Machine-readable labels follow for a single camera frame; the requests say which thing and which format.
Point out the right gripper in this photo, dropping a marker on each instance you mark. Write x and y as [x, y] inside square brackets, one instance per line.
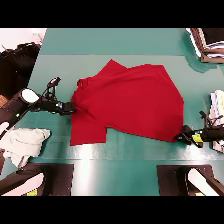
[191, 136]

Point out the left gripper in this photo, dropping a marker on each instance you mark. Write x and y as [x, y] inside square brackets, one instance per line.
[66, 108]

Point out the red T-shirt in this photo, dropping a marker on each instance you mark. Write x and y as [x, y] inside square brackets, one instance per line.
[133, 100]

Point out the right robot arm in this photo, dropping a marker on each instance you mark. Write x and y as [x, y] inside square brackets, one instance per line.
[213, 133]

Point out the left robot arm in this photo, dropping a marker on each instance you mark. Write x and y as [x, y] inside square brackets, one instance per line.
[20, 103]

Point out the white garment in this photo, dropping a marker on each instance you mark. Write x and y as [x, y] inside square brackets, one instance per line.
[23, 143]

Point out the black garment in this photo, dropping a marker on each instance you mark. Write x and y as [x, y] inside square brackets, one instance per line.
[16, 66]

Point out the heap of clothes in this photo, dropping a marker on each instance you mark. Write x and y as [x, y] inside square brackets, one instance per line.
[211, 43]

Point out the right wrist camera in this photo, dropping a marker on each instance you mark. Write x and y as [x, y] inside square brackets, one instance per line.
[207, 120]

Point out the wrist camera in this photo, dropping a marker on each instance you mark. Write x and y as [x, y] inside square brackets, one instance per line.
[207, 120]
[53, 83]

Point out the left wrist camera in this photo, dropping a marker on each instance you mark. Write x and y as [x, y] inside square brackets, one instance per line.
[53, 83]

